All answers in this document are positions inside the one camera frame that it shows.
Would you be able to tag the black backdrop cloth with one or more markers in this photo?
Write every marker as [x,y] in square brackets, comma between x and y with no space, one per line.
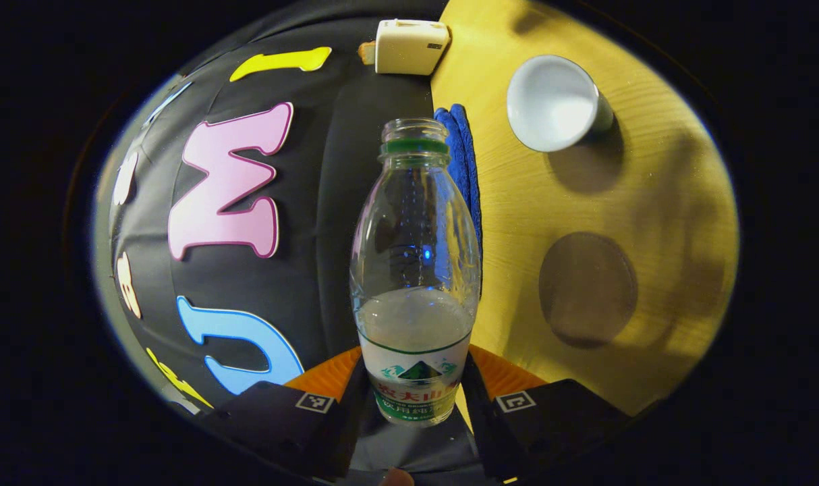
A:
[328,202]

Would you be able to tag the white toaster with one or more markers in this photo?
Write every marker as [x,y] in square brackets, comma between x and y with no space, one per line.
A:
[406,47]

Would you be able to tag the blue cloth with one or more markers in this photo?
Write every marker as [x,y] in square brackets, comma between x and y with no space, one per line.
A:
[465,155]

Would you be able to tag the bread slice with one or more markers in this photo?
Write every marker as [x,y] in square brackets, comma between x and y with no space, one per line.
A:
[367,52]

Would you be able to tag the round grey coaster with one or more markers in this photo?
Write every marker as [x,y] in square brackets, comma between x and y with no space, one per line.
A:
[588,290]

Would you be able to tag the clear plastic water bottle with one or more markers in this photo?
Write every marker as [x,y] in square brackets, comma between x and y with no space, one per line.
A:
[416,324]

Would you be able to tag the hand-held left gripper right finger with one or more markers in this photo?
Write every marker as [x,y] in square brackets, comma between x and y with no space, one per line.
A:
[488,439]

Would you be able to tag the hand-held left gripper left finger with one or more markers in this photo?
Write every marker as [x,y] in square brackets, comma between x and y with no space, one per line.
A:
[345,432]

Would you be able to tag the white teacup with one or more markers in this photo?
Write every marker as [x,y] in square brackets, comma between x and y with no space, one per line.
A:
[551,104]

